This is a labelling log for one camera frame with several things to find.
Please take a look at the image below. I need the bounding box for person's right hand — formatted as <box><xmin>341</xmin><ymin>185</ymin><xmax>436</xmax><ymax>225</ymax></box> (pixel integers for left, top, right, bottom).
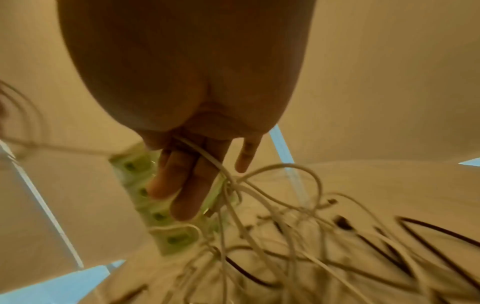
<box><xmin>57</xmin><ymin>0</ymin><xmax>317</xmax><ymax>222</ymax></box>

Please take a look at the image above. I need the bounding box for white charging cable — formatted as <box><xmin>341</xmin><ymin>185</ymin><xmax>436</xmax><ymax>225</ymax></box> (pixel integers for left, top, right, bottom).
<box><xmin>171</xmin><ymin>134</ymin><xmax>241</xmax><ymax>304</ymax></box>

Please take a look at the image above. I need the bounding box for white power strip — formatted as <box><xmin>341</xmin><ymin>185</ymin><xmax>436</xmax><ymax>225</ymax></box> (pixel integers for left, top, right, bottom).
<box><xmin>108</xmin><ymin>145</ymin><xmax>242</xmax><ymax>256</ymax></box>

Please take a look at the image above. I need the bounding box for brown cardboard box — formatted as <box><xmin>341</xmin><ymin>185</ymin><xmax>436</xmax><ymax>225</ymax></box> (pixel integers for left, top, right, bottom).
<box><xmin>0</xmin><ymin>0</ymin><xmax>480</xmax><ymax>304</ymax></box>

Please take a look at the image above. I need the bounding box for thin white cable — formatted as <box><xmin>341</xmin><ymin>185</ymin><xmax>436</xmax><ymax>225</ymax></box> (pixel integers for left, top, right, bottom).
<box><xmin>0</xmin><ymin>79</ymin><xmax>126</xmax><ymax>159</ymax></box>

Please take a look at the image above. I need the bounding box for tangle of white cables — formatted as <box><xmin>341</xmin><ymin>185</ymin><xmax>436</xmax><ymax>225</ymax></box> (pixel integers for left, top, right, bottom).
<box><xmin>165</xmin><ymin>162</ymin><xmax>480</xmax><ymax>304</ymax></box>

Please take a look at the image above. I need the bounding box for black cable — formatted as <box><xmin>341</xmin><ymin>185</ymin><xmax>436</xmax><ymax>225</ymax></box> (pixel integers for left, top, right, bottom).
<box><xmin>396</xmin><ymin>216</ymin><xmax>480</xmax><ymax>298</ymax></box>
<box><xmin>332</xmin><ymin>215</ymin><xmax>415</xmax><ymax>275</ymax></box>
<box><xmin>224</xmin><ymin>254</ymin><xmax>281</xmax><ymax>289</ymax></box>

